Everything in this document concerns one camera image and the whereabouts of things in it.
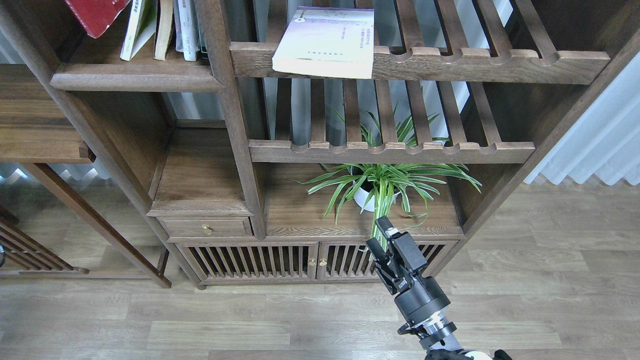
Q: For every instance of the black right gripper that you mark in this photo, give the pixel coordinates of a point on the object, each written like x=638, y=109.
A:
x=420, y=299

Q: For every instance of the white lavender paperback book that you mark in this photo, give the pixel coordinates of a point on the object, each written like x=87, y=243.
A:
x=334, y=42

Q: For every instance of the yellow green paperback book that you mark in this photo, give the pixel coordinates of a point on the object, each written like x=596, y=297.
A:
x=141, y=27

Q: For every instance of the red paperback book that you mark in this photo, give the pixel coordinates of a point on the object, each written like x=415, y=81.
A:
x=96, y=16

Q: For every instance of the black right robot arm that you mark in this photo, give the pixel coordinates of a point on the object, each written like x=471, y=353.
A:
x=443, y=345

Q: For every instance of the white plant pot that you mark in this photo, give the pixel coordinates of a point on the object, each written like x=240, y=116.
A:
x=365, y=197

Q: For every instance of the green spider plant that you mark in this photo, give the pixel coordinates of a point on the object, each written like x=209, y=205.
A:
x=405, y=177

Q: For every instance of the brass drawer knob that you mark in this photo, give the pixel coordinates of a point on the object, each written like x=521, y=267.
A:
x=206, y=229

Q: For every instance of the dark wooden bookshelf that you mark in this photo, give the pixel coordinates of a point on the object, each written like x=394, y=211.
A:
x=227, y=141

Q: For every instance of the white curtain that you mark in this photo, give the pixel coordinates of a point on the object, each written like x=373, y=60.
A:
x=604, y=142

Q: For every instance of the dark green upright book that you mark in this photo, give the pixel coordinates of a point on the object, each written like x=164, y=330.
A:
x=202, y=42

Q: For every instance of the white upright book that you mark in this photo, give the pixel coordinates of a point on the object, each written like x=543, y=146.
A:
x=187, y=30

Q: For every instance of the tan upright book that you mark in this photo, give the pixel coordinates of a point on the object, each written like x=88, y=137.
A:
x=164, y=29

